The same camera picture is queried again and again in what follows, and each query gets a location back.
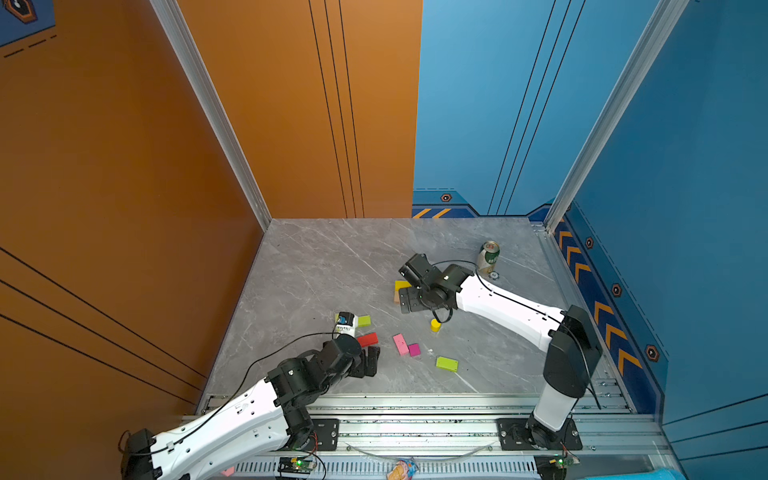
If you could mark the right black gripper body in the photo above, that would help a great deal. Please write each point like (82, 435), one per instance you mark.
(416, 299)

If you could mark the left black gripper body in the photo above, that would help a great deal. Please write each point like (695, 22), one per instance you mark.
(359, 368)

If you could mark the yellow rectangular block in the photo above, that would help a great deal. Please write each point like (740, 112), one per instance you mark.
(400, 284)

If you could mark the lime green block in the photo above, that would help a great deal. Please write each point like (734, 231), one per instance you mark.
(363, 320)
(447, 364)

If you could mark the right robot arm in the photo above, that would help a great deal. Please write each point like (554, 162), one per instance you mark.
(567, 337)

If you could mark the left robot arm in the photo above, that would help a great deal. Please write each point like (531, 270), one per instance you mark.
(271, 415)

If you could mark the red rectangular block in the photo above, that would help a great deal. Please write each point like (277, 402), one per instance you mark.
(368, 340)

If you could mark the pink rectangular block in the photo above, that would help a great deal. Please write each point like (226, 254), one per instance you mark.
(401, 345)

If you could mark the lime green block front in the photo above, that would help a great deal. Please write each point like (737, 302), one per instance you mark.
(447, 364)

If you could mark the magenta small cube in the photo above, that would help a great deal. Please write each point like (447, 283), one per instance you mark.
(414, 350)

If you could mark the green beverage can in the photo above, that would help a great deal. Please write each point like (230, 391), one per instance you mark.
(488, 256)

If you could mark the colourful snack wrapper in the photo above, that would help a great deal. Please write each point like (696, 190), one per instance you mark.
(403, 470)

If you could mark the left circuit board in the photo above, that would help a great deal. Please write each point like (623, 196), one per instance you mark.
(296, 467)

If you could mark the circuit board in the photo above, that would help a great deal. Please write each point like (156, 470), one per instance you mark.
(564, 461)
(296, 467)

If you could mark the right circuit board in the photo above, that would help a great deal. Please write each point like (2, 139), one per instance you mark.
(564, 461)

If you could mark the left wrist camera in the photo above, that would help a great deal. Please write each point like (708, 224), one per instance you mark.
(345, 324)

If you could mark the aluminium front rail frame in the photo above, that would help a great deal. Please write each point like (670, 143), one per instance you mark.
(457, 435)

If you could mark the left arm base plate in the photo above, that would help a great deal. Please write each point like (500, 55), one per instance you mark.
(324, 435)

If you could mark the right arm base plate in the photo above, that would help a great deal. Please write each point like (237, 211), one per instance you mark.
(518, 434)

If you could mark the right aluminium corner post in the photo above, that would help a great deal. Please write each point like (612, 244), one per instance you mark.
(650, 43)

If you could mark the aluminium corner post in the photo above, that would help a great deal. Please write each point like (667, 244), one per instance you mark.
(179, 35)
(650, 43)

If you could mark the left aluminium corner post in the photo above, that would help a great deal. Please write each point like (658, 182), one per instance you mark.
(179, 35)

